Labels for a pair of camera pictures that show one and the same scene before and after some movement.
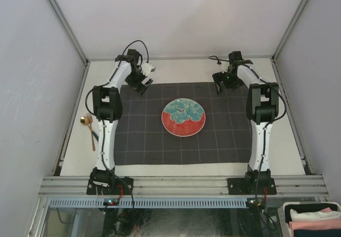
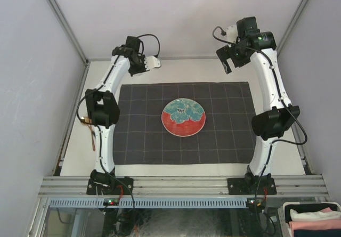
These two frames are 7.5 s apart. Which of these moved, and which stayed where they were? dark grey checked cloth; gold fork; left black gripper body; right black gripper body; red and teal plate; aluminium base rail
Moved: right black gripper body; left black gripper body
Stayed: aluminium base rail; dark grey checked cloth; red and teal plate; gold fork
